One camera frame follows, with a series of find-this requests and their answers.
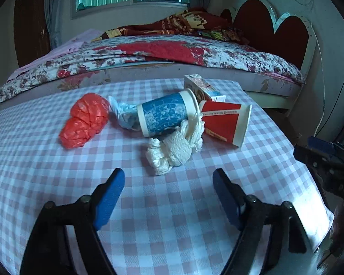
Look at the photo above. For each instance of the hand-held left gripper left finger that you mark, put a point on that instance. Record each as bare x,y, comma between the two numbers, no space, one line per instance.
110,197

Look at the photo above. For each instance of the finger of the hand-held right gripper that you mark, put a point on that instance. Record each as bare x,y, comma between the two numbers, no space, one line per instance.
320,144
303,154

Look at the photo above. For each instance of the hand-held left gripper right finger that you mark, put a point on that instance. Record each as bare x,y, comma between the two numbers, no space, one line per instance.
226,197

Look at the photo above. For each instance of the white tissue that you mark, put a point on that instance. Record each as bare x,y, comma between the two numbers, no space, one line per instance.
172,149

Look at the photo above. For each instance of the red paper cup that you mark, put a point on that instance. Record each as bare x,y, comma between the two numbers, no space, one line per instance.
223,120

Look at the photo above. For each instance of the red plastic bag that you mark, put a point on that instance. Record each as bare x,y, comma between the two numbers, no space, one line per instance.
86,120

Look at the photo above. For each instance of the light blue plastic bag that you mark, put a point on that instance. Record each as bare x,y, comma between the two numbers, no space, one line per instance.
126,114

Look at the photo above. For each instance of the blue patterned paper cup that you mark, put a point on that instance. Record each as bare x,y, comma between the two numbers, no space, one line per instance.
163,111

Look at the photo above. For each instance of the small printed carton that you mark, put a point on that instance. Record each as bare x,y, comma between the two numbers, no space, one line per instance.
200,87

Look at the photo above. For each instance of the person's right hand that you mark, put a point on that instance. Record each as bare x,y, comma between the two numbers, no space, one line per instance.
342,229

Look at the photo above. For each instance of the checked tablecloth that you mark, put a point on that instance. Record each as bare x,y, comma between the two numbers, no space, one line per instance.
74,177

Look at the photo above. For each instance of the bed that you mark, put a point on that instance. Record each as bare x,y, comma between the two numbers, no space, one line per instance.
275,84

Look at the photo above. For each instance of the heart-shaped red headboard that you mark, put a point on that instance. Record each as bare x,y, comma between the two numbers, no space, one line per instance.
275,31

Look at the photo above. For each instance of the pink cloth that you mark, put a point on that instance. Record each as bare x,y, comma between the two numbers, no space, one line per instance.
74,45

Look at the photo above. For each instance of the floral quilt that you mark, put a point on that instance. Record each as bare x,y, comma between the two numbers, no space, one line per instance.
160,48

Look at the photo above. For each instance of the red printed blanket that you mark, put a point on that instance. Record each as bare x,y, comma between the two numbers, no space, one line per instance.
174,23

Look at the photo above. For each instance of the brown wooden door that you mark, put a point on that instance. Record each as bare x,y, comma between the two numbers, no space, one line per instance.
28,28

